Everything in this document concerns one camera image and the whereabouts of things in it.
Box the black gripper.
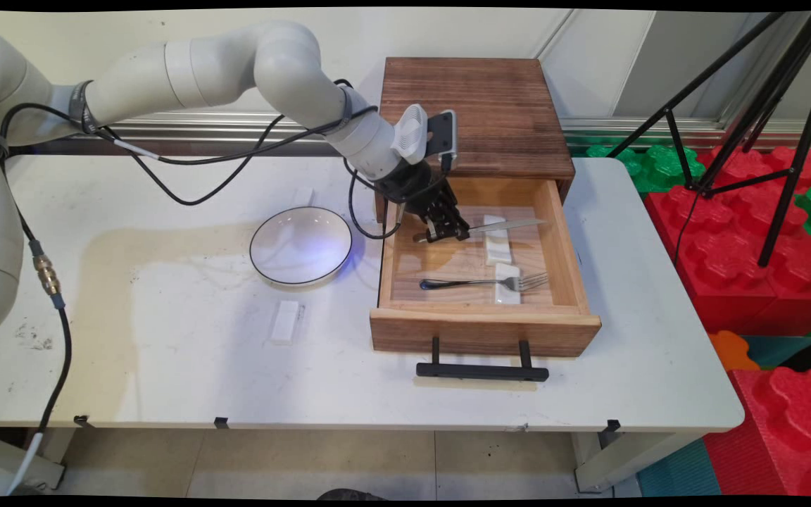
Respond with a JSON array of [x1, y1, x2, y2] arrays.
[[375, 161, 473, 244]]

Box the silver table knife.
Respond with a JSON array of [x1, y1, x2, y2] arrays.
[[413, 218, 547, 244]]

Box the silver fork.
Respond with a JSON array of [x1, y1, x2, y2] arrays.
[[420, 273, 551, 293]]

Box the light wooden drawer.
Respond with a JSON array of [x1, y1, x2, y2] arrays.
[[370, 176, 602, 358]]

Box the dark wooden cabinet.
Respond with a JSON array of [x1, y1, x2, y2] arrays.
[[374, 58, 577, 223]]

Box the white plate with black rim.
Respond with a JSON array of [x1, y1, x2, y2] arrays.
[[249, 206, 354, 287]]

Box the large red foam block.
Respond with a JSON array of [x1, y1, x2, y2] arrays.
[[643, 146, 811, 337]]

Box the white table leg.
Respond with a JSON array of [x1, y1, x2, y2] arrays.
[[573, 431, 703, 494], [0, 427, 66, 492]]

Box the orange foam block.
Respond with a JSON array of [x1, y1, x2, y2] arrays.
[[708, 331, 760, 373]]

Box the teal foam mat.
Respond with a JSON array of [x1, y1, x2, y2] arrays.
[[636, 438, 722, 498]]

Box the black tripod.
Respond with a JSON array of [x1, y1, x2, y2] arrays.
[[606, 11, 811, 268]]

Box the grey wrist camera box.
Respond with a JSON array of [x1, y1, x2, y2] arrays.
[[425, 110, 460, 174]]

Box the black drawer handle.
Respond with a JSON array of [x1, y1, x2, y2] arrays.
[[417, 337, 551, 382]]

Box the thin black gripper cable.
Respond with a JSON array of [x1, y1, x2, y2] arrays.
[[0, 79, 404, 242]]

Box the silver wall rail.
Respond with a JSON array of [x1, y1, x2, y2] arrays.
[[8, 111, 811, 154]]

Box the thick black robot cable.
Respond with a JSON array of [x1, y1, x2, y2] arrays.
[[0, 125, 73, 494]]

